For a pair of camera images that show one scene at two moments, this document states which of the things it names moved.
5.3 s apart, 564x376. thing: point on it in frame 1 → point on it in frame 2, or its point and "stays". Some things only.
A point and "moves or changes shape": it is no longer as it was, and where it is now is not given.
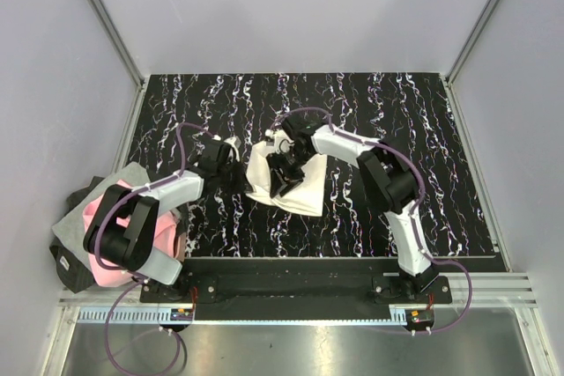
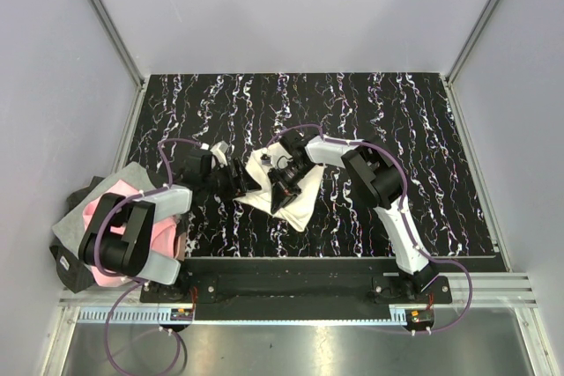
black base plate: x=382 y=278 stays
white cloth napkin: x=307 y=197 moves or changes shape
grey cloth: x=70 y=229 stays
